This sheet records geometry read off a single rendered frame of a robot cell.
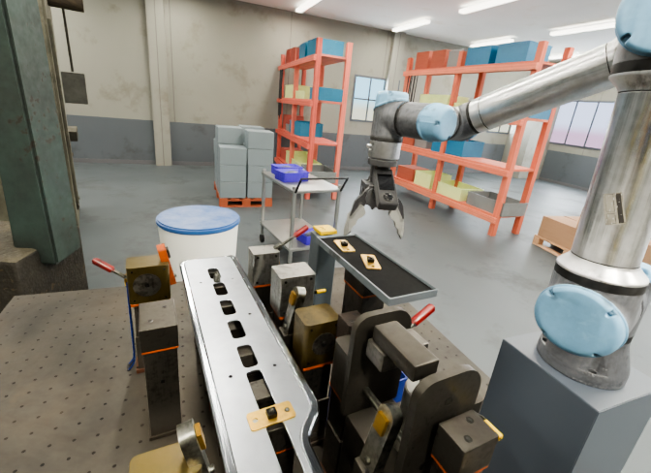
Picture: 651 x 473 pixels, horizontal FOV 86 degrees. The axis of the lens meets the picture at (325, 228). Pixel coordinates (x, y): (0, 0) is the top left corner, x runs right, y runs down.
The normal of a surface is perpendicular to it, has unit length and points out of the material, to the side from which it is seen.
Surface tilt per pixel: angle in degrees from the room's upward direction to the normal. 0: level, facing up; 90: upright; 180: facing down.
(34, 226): 90
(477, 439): 0
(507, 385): 90
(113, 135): 90
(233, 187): 90
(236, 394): 0
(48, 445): 0
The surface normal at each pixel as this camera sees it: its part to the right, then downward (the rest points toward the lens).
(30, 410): 0.10, -0.94
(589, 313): -0.77, 0.27
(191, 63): 0.36, 0.34
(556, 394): -0.93, 0.04
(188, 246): 0.04, 0.40
